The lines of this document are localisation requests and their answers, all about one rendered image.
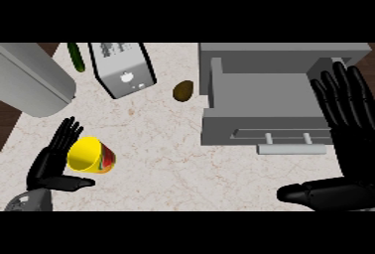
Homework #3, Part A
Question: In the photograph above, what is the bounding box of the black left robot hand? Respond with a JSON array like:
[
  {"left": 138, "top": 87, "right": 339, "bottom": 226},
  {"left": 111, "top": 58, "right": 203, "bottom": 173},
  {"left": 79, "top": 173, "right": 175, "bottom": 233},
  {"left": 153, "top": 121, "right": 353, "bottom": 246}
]
[{"left": 26, "top": 116, "right": 96, "bottom": 192}]

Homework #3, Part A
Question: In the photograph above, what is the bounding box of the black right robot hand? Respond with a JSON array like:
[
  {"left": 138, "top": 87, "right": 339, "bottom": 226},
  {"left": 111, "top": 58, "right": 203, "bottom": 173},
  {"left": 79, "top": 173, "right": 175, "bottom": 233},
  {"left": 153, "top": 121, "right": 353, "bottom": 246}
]
[{"left": 277, "top": 61, "right": 375, "bottom": 212}]

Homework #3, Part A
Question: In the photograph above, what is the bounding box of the yellow cup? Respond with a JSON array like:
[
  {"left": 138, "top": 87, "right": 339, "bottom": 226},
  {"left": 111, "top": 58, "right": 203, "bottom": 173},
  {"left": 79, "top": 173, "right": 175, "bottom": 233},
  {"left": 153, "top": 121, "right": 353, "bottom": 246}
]
[{"left": 67, "top": 136, "right": 119, "bottom": 175}]

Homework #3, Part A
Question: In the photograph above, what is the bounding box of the grey open drawer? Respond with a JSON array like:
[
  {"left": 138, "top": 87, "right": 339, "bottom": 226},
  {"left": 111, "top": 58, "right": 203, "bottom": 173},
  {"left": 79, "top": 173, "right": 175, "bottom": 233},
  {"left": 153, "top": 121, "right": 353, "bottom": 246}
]
[{"left": 200, "top": 57, "right": 352, "bottom": 147}]

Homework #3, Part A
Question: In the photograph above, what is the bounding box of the pale grey rounded appliance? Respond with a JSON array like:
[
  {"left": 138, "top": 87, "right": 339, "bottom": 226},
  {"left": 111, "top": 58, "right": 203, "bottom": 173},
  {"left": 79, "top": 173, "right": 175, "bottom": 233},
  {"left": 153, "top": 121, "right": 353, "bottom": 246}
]
[{"left": 0, "top": 42, "right": 79, "bottom": 119}]

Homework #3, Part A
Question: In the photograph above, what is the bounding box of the grey cabinet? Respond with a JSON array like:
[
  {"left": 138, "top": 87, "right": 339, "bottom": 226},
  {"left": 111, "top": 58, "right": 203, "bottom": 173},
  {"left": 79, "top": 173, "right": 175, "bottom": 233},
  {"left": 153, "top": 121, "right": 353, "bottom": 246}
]
[{"left": 198, "top": 42, "right": 372, "bottom": 77}]

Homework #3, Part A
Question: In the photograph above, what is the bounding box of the silver black-edged box appliance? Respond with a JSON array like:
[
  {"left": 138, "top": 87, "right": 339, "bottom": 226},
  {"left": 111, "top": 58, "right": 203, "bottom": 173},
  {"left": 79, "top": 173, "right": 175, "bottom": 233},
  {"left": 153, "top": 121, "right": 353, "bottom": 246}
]
[{"left": 88, "top": 42, "right": 158, "bottom": 100}]

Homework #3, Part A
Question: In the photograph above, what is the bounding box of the green cucumber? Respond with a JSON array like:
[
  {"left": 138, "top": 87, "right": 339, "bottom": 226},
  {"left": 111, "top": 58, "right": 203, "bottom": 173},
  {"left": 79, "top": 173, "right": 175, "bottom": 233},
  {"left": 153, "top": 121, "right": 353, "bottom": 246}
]
[{"left": 67, "top": 42, "right": 88, "bottom": 73}]

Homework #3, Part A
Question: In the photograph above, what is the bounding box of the brown potato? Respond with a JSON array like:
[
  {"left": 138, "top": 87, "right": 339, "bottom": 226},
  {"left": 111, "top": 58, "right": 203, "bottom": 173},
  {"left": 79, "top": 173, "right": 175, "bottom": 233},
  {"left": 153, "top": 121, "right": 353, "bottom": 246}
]
[{"left": 172, "top": 79, "right": 195, "bottom": 103}]

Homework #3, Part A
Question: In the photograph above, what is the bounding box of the pale drawer handle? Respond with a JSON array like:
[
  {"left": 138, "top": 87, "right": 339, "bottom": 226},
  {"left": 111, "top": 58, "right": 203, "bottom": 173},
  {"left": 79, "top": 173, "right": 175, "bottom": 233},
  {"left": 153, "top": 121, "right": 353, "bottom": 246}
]
[{"left": 257, "top": 132, "right": 328, "bottom": 156}]

